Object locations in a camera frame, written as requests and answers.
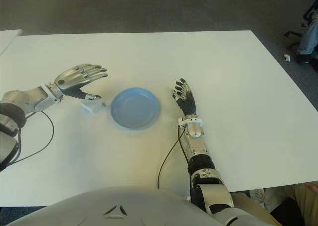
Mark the white patterned shoe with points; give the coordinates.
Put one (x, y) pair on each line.
(259, 196)

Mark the blue plate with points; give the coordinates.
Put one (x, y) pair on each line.
(135, 109)

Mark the white charger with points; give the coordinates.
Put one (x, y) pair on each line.
(92, 108)

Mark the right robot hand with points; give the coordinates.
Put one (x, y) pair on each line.
(188, 104)

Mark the black office chair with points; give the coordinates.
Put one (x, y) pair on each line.
(292, 34)

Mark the black shoe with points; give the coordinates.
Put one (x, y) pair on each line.
(301, 58)

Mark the white side table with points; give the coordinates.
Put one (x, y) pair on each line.
(7, 38)

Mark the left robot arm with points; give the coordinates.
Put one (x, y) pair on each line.
(24, 99)

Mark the person in beige trousers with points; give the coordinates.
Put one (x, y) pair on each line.
(303, 198)

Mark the grey robot torso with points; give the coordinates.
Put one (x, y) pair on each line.
(111, 211)

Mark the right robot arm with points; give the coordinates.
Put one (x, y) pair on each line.
(216, 188)

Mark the small white floor object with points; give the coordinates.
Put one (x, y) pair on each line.
(287, 57)

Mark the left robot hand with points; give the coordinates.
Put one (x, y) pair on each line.
(72, 78)

